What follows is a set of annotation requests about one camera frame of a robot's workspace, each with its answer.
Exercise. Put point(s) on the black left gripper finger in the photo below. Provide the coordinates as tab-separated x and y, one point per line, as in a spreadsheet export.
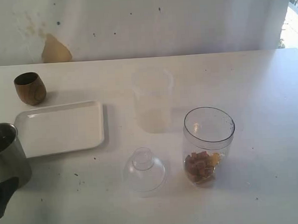
7	189

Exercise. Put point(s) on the steel metal cup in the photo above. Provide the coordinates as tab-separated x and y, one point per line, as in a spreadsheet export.
13	161

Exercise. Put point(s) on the brown wooden cup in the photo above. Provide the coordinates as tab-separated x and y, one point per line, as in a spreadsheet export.
30	88

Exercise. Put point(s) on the wooden block pieces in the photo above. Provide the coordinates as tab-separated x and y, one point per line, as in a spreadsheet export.
198	167

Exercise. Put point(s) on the gold coin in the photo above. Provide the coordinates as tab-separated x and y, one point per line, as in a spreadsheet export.
214	159

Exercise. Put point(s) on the clear dome jar lid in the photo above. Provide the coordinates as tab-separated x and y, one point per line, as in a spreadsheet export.
144	173

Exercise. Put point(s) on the clear plastic jar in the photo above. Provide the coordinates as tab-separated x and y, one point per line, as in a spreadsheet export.
207	129

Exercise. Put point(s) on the white rectangular tray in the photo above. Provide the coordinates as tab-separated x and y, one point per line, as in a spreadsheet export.
61	128

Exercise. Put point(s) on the frosted plastic beaker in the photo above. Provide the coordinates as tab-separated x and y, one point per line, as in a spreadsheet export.
152	93

